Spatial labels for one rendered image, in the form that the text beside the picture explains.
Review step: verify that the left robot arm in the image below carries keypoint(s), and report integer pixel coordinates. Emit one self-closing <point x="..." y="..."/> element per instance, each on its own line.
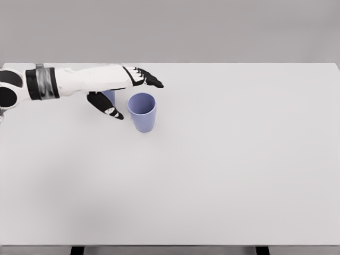
<point x="42" y="83"/>

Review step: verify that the blue plastic cup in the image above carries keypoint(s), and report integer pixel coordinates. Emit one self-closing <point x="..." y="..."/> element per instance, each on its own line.
<point x="142" y="112"/>
<point x="110" y="96"/>

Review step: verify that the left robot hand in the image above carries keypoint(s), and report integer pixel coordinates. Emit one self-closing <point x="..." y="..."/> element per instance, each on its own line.
<point x="111" y="77"/>

